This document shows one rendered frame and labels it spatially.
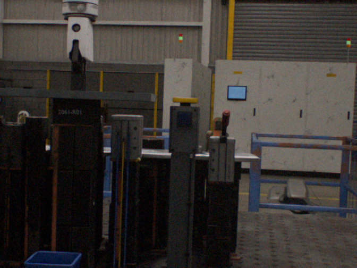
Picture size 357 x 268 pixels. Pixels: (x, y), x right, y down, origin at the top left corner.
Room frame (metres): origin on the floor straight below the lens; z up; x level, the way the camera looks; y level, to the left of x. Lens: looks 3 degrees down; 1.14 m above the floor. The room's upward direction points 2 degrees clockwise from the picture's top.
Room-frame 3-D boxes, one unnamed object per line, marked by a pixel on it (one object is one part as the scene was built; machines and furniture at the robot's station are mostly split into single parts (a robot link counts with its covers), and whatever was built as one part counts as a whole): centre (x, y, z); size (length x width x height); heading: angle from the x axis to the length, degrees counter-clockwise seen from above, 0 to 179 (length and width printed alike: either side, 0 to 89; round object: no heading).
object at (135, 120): (1.43, 0.14, 0.90); 0.13 x 0.10 x 0.41; 178
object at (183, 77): (10.57, -0.19, 1.22); 2.40 x 0.54 x 2.45; 168
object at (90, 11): (1.26, 0.24, 1.36); 0.09 x 0.08 x 0.03; 1
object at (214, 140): (1.42, -0.12, 0.88); 0.11 x 0.10 x 0.36; 178
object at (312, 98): (9.39, -1.84, 1.22); 2.40 x 0.54 x 2.45; 82
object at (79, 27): (1.26, 0.24, 1.29); 0.10 x 0.07 x 0.11; 1
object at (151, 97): (1.26, 0.25, 1.16); 0.37 x 0.14 x 0.02; 88
